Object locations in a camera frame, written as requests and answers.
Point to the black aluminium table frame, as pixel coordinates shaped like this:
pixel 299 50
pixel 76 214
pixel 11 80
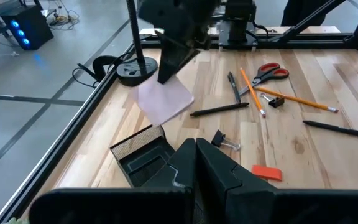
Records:
pixel 322 42

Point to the orange pencil with eraser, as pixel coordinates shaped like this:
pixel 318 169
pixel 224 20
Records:
pixel 297 99
pixel 252 91

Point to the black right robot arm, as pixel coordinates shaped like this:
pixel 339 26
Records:
pixel 239 18

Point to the black computer tower, lit fans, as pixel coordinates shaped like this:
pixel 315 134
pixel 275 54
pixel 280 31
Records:
pixel 36 28

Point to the black pen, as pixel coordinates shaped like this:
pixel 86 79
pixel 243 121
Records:
pixel 234 87
pixel 340 129
pixel 219 109

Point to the orange rubber eraser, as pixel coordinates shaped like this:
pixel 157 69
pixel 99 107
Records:
pixel 267 173

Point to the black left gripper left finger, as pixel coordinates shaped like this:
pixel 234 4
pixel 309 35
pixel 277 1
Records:
pixel 120 208

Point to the black gooseneck desk lamp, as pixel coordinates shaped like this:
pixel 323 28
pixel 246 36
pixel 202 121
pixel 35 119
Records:
pixel 137 73

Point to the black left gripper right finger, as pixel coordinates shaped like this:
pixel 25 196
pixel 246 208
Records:
pixel 291 208

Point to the pink sticky note pad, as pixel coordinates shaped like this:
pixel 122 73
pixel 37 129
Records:
pixel 163 102

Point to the black binder clip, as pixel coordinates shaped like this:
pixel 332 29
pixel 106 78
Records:
pixel 217 138
pixel 277 102

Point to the black mesh desk organizer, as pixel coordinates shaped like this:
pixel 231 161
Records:
pixel 135 143

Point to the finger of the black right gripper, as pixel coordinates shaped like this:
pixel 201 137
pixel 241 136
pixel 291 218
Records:
pixel 164 56
pixel 183 57

